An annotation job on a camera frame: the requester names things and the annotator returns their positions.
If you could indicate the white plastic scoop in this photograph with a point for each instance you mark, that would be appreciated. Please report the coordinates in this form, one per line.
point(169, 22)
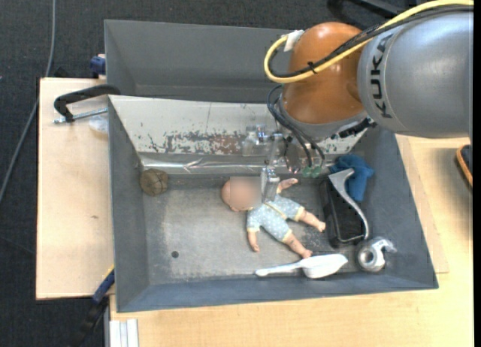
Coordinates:
point(319, 266)

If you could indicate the black flat case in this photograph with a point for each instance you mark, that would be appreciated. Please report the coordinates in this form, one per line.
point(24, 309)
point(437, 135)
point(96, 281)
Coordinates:
point(343, 221)

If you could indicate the silver curved metal piece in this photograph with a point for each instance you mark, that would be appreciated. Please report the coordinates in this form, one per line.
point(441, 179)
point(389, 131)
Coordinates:
point(343, 182)

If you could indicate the olive brown ball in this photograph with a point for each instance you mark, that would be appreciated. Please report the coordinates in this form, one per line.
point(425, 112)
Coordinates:
point(154, 182)

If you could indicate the silver tape roll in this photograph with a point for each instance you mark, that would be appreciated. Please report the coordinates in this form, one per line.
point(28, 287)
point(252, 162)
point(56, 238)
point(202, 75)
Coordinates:
point(370, 257)

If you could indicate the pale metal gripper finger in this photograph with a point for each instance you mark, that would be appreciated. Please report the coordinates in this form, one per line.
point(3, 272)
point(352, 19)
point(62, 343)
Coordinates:
point(264, 184)
point(275, 184)

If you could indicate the blue cloth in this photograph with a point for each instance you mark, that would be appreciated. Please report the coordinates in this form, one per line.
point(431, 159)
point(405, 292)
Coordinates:
point(359, 176)

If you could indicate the pale wood flat board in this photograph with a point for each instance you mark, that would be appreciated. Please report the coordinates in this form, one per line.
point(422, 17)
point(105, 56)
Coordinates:
point(71, 195)

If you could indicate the black cylinder on white bracket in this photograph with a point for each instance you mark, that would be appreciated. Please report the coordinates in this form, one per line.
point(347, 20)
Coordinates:
point(355, 129)

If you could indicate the baby doll in blue romper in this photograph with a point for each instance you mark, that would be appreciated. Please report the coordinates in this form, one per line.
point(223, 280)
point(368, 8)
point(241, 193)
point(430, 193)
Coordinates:
point(272, 216)

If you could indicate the grey metal bin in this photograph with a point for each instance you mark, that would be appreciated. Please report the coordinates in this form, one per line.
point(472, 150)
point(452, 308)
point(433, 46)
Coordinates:
point(210, 240)

